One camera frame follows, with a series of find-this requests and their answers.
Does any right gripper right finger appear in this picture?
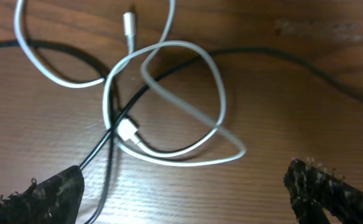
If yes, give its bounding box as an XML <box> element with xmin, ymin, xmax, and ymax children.
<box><xmin>283</xmin><ymin>159</ymin><xmax>363</xmax><ymax>224</ymax></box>

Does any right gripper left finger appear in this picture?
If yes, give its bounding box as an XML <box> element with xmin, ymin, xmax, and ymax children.
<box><xmin>0</xmin><ymin>166</ymin><xmax>85</xmax><ymax>224</ymax></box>

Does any black USB cable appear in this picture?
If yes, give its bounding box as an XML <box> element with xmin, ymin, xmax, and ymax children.
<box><xmin>0</xmin><ymin>39</ymin><xmax>363</xmax><ymax>224</ymax></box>

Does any white USB cable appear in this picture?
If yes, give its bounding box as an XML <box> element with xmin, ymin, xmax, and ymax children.
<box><xmin>13</xmin><ymin>0</ymin><xmax>247</xmax><ymax>168</ymax></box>

